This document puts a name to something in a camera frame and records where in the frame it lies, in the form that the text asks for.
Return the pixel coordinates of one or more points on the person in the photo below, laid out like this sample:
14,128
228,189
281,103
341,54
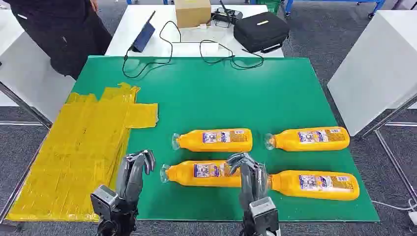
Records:
65,32

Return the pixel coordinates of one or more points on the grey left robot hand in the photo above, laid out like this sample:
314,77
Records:
130,182

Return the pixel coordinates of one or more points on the black carrying case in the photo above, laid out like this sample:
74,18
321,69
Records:
260,32

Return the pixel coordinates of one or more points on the black drone controller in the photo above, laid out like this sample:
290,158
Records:
228,16

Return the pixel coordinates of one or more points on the blue tablet on stand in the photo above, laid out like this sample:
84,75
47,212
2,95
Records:
145,35

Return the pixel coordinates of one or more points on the person's hand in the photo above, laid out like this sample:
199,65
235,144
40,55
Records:
94,5

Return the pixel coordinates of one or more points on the white side table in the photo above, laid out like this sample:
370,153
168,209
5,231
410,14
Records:
374,65
26,75

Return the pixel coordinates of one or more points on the cardboard box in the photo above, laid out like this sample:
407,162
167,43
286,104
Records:
192,13

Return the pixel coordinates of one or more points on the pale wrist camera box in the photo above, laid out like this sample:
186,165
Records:
264,213
103,199

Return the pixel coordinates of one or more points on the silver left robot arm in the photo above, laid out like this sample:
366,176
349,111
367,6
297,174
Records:
125,219

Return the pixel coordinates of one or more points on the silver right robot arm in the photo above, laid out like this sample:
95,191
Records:
246,224

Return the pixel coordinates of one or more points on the yellow plastic sheet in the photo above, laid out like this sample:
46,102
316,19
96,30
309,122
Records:
75,146

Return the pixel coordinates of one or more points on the blue metal frame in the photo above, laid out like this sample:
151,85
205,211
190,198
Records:
288,7

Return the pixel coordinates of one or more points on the white power strip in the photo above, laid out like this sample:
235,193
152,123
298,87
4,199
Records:
413,218

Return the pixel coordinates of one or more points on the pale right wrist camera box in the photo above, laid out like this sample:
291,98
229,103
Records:
264,213

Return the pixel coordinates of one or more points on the green table mat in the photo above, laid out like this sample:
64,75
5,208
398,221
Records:
211,97

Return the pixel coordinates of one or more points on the metal table leg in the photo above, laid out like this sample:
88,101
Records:
22,104
392,161

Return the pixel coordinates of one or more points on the green crate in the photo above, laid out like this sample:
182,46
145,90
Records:
270,5

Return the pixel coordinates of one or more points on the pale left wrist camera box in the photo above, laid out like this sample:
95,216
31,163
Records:
103,199

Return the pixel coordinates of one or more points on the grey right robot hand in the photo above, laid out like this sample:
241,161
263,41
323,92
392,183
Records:
252,182

